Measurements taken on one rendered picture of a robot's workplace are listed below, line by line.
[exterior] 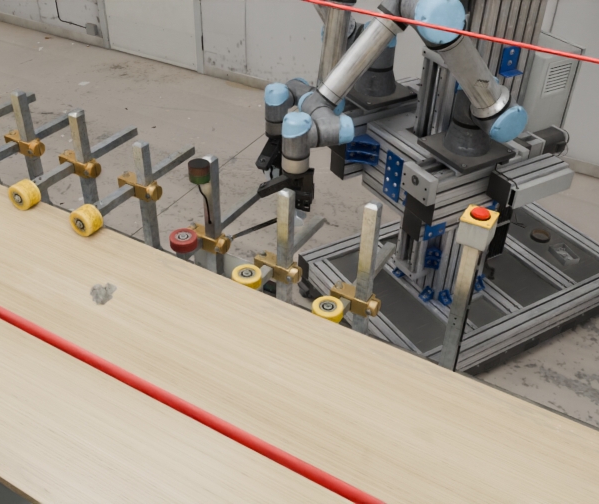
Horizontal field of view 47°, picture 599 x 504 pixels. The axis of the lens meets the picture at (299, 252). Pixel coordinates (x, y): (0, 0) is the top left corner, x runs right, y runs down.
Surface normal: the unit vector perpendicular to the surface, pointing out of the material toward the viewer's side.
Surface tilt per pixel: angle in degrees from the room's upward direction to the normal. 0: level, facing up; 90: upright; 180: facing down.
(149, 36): 90
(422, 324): 0
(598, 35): 90
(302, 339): 0
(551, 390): 0
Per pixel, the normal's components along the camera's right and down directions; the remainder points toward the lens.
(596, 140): -0.48, 0.51
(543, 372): 0.03, -0.80
